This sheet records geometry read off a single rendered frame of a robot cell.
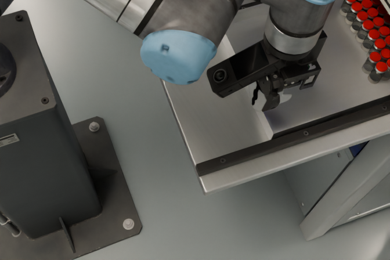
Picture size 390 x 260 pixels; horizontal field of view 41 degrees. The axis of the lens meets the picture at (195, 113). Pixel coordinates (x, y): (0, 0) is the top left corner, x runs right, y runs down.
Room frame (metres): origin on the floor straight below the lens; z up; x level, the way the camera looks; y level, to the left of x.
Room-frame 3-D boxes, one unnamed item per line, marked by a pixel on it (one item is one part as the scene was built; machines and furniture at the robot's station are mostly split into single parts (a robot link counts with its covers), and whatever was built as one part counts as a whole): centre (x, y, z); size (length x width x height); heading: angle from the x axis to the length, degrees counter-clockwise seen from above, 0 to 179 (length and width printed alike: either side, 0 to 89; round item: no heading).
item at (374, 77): (0.52, -0.33, 0.90); 0.02 x 0.02 x 0.05
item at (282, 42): (0.43, -0.12, 1.14); 0.08 x 0.08 x 0.05
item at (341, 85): (0.56, -0.24, 0.90); 0.34 x 0.26 x 0.04; 114
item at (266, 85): (0.43, -0.13, 1.05); 0.09 x 0.08 x 0.12; 113
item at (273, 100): (0.40, -0.11, 1.00); 0.05 x 0.02 x 0.09; 23
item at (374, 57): (0.54, -0.32, 0.90); 0.02 x 0.02 x 0.05
